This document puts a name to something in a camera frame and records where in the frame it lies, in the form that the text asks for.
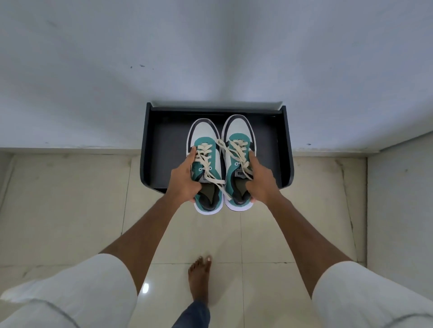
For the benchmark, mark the person's left hand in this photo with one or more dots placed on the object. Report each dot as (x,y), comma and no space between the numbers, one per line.
(181,180)

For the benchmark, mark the person's right hand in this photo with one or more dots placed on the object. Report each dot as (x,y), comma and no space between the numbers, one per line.
(265,184)

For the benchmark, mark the person's left thumb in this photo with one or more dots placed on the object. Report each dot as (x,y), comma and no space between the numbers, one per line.
(190,160)

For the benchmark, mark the person's right thumb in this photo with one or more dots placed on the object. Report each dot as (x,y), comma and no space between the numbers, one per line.
(254,163)

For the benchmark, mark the teal white lace-up sneaker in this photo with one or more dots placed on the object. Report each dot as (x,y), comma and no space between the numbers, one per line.
(211,155)
(238,135)

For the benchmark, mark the person's left forearm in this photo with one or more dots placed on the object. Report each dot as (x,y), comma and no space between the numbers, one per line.
(142,236)

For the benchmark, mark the person's right forearm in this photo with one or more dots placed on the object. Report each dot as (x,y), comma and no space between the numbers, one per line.
(304,240)

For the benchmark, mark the black shoe rack shelf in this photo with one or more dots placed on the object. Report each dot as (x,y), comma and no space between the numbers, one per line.
(162,148)

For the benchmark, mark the person's bare foot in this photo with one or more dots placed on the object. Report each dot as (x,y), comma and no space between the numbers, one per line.
(199,278)

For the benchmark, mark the blue jeans trouser leg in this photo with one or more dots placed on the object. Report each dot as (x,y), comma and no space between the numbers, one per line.
(193,316)

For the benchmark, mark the white left shirt sleeve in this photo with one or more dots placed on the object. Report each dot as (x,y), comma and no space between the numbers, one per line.
(74,294)

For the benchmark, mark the white shirt sleeve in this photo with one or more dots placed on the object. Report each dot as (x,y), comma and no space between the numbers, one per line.
(368,300)
(74,294)

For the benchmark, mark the white right shirt sleeve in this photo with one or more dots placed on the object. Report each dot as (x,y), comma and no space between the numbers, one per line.
(368,300)

